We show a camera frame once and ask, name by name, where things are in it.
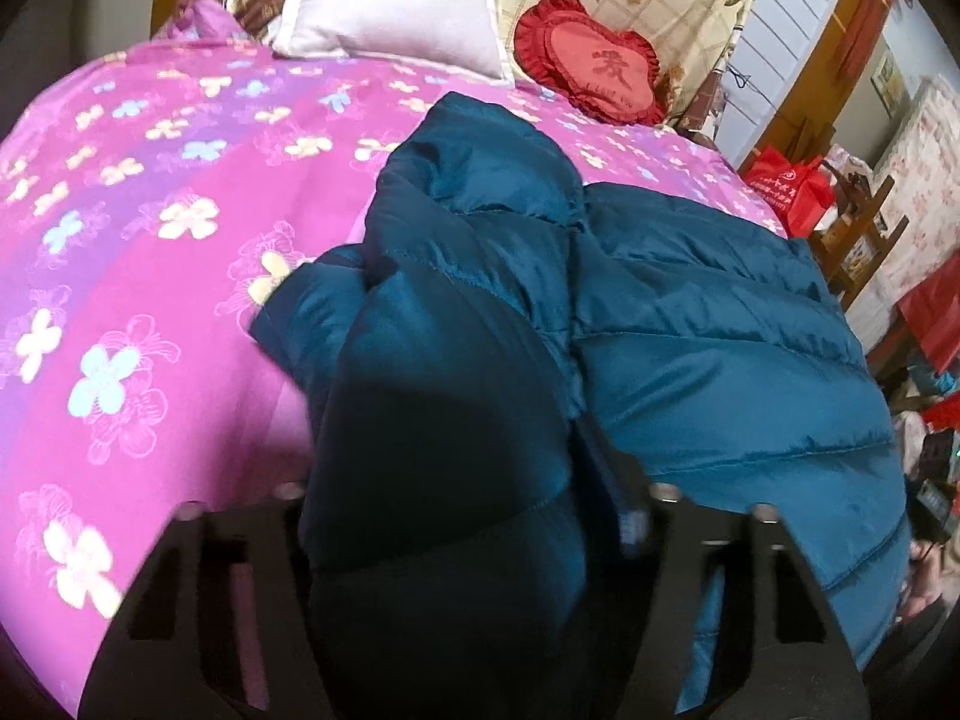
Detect pink floral bed sheet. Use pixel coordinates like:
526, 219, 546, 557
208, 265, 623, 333
0, 0, 790, 717

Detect framed wall picture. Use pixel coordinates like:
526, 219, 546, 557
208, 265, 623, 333
870, 43, 910, 119

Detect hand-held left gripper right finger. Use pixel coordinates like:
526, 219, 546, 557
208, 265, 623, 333
576, 420, 868, 720

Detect black device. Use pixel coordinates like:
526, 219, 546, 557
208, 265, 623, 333
909, 426, 960, 545

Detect white floral cloth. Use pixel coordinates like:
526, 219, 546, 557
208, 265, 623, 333
846, 77, 960, 350

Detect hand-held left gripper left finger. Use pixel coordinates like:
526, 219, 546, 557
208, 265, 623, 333
78, 481, 335, 720

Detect white pillow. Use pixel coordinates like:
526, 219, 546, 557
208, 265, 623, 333
271, 0, 515, 85

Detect wooden chair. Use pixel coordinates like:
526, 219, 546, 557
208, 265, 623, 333
808, 165, 912, 310

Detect red cloth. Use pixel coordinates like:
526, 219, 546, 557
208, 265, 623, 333
895, 255, 960, 395

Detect red shopping bag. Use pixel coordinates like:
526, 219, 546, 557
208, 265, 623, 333
742, 145, 838, 239

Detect teal down jacket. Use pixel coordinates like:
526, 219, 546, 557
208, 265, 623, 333
249, 91, 914, 720

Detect red heart-shaped cushion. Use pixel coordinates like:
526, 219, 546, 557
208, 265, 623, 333
514, 0, 668, 126

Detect red hanging decoration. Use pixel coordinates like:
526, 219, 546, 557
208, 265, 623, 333
838, 0, 897, 95

